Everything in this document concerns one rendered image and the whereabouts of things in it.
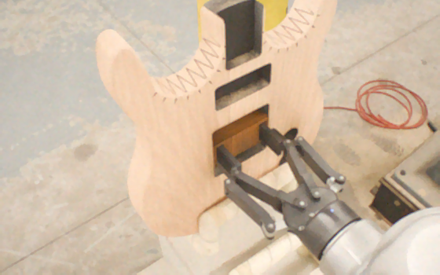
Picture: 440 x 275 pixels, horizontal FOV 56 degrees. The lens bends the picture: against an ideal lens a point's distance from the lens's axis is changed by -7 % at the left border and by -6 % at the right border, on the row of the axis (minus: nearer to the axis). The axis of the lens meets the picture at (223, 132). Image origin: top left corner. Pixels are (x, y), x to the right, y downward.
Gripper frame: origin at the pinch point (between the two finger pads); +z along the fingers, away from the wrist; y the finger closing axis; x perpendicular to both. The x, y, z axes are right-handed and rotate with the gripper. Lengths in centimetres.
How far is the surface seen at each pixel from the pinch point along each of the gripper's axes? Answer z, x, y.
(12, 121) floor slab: 183, -124, -30
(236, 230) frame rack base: -1.1, -20.9, -2.1
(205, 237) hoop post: -2.5, -14.3, -9.2
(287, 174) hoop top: -2.6, -10.2, 7.4
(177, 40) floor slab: 189, -123, 89
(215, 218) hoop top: -2.7, -10.3, -7.2
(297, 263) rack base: -10.1, -29.3, 5.9
